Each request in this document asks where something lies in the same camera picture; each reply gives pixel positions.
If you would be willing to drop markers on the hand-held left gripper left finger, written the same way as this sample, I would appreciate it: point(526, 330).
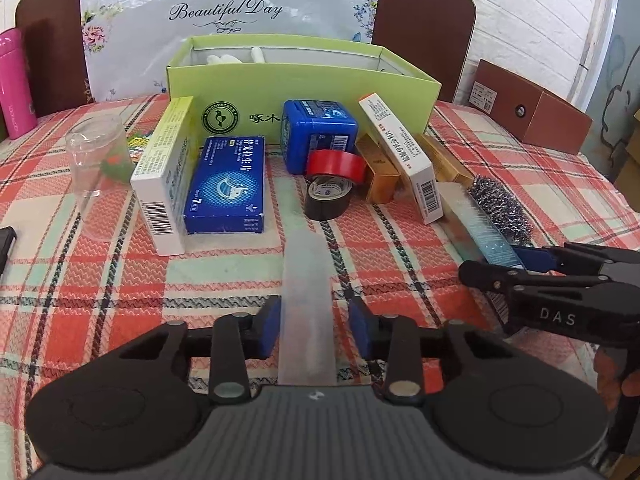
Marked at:
point(269, 327)

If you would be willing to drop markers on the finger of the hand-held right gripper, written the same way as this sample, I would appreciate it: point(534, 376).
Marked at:
point(535, 257)
point(492, 277)

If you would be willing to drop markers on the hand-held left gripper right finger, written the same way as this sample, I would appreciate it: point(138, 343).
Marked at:
point(360, 327)

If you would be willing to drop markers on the translucent plastic strip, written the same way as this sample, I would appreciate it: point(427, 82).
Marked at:
point(307, 310)

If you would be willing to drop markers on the long teal box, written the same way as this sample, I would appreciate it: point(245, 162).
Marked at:
point(480, 230)

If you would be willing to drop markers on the light green cardboard box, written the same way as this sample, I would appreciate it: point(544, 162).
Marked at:
point(390, 95)

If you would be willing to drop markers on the clear plastic cup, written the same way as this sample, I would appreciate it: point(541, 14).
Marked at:
point(95, 170)

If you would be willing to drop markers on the steel wool scrubber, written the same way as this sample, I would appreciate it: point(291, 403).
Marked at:
point(500, 205)

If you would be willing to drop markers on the small gold box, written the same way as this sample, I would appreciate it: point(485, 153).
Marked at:
point(382, 180)
point(445, 160)

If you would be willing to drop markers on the black tape roll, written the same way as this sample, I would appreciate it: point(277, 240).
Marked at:
point(325, 205)

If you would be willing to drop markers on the plain cardboard carton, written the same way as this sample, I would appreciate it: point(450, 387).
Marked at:
point(631, 160)

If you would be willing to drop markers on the brown cardboard box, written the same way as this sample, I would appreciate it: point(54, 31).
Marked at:
point(550, 120)

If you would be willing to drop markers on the white orange medicine box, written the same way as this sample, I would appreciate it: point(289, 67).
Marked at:
point(410, 160)

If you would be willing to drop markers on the blue medicine box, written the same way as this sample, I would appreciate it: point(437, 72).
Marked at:
point(225, 185)

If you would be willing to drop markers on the red tape roll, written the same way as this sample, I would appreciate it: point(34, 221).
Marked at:
point(335, 165)

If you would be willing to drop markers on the plaid tablecloth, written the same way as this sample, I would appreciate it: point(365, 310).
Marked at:
point(100, 300)

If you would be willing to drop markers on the white yellow medicine box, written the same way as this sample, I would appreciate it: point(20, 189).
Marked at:
point(160, 185)

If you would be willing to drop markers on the blue plastic container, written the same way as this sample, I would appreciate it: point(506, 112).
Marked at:
point(315, 130)

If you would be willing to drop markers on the small green printed box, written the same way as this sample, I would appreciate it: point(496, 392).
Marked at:
point(138, 147)

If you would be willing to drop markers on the brown wooden headboard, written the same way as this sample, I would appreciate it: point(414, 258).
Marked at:
point(425, 20)

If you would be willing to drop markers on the small white object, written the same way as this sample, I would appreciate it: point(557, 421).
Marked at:
point(257, 55)
point(225, 59)

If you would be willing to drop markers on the black phone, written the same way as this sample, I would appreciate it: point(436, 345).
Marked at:
point(6, 247)

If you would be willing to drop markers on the floral printed sheet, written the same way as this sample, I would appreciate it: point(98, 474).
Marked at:
point(150, 60)

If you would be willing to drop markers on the pink thermos bottle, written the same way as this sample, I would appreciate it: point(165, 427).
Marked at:
point(17, 85)

